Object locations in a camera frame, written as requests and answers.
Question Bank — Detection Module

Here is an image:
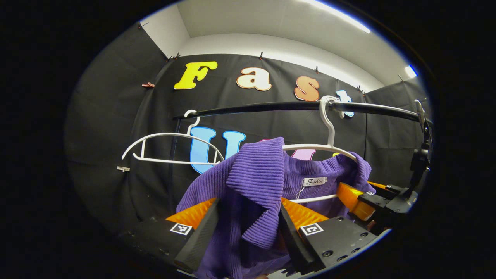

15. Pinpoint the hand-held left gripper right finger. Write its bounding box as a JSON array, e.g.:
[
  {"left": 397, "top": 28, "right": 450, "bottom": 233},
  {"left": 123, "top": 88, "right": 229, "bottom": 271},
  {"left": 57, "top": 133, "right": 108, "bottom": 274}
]
[{"left": 279, "top": 197, "right": 378, "bottom": 272}]

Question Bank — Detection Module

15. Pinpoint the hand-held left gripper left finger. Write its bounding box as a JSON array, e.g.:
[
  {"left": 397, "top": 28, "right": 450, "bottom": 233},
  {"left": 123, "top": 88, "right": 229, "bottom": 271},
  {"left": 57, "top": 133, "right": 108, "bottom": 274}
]
[{"left": 127, "top": 198, "right": 222, "bottom": 274}]

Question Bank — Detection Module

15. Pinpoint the white plastic clothes hanger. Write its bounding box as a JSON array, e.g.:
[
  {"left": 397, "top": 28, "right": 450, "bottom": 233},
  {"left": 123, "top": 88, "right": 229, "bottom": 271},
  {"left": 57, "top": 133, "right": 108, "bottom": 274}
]
[
  {"left": 121, "top": 109, "right": 226, "bottom": 165},
  {"left": 282, "top": 95, "right": 359, "bottom": 204}
]

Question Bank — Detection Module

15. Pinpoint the purple corduroy jacket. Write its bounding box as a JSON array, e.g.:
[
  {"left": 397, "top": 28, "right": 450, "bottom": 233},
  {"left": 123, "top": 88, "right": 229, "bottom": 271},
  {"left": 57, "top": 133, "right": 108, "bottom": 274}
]
[{"left": 176, "top": 136, "right": 372, "bottom": 279}]

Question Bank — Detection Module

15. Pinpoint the black clothes rack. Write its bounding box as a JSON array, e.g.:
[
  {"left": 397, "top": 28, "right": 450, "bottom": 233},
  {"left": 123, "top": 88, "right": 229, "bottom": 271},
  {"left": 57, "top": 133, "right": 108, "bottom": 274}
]
[{"left": 168, "top": 100, "right": 424, "bottom": 204}]

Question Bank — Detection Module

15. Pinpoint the black backdrop cloth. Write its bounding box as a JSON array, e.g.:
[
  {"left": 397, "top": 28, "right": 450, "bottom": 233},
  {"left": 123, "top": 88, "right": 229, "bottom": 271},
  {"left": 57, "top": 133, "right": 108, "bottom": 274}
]
[{"left": 64, "top": 21, "right": 434, "bottom": 237}]

